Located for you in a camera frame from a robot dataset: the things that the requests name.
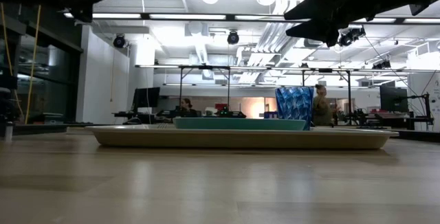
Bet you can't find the blue faceted cup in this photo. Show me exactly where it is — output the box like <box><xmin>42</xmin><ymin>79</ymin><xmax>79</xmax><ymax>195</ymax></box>
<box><xmin>274</xmin><ymin>86</ymin><xmax>315</xmax><ymax>131</ymax></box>

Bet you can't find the teal plate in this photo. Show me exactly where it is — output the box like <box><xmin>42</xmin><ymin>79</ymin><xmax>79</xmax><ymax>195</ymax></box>
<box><xmin>172</xmin><ymin>117</ymin><xmax>307</xmax><ymax>131</ymax></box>

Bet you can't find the beige tray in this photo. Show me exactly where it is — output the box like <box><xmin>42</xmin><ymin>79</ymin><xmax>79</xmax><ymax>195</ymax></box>
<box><xmin>85</xmin><ymin>124</ymin><xmax>400</xmax><ymax>150</ymax></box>

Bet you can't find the black monitor on arm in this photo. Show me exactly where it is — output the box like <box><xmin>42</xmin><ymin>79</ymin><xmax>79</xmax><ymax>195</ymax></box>
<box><xmin>379</xmin><ymin>85</ymin><xmax>410</xmax><ymax>113</ymax></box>

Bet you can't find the standing person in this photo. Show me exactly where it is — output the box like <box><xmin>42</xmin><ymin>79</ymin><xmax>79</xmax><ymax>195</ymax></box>
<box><xmin>311</xmin><ymin>83</ymin><xmax>336</xmax><ymax>127</ymax></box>

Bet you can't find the overhead light bar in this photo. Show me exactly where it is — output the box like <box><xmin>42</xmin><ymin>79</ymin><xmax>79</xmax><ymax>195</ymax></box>
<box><xmin>63</xmin><ymin>12</ymin><xmax>440</xmax><ymax>25</ymax></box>

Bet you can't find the black computer monitor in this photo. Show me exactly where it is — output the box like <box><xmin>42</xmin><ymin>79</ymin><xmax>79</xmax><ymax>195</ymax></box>
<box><xmin>133</xmin><ymin>87</ymin><xmax>161</xmax><ymax>110</ymax></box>

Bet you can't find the small white cylinder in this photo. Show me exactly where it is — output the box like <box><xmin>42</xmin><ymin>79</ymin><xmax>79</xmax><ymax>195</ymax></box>
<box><xmin>3</xmin><ymin>121</ymin><xmax>14</xmax><ymax>144</ymax></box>

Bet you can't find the seated person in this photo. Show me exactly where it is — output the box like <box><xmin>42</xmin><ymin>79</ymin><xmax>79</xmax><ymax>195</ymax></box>
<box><xmin>177</xmin><ymin>98</ymin><xmax>199</xmax><ymax>118</ymax></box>

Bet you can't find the black hanging camera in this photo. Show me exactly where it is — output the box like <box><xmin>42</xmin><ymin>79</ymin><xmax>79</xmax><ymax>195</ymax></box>
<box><xmin>338</xmin><ymin>27</ymin><xmax>366</xmax><ymax>48</ymax></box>
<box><xmin>226</xmin><ymin>30</ymin><xmax>240</xmax><ymax>45</ymax></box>
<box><xmin>113</xmin><ymin>34</ymin><xmax>127</xmax><ymax>49</ymax></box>

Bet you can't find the yellow cable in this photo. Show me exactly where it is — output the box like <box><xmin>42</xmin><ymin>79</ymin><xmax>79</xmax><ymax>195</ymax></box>
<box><xmin>24</xmin><ymin>4</ymin><xmax>42</xmax><ymax>125</ymax></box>
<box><xmin>0</xmin><ymin>2</ymin><xmax>24</xmax><ymax>117</ymax></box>

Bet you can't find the black metal frame stand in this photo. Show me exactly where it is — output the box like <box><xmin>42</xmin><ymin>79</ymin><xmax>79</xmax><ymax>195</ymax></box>
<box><xmin>301</xmin><ymin>68</ymin><xmax>353</xmax><ymax>126</ymax></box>
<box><xmin>177</xmin><ymin>65</ymin><xmax>232</xmax><ymax>115</ymax></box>

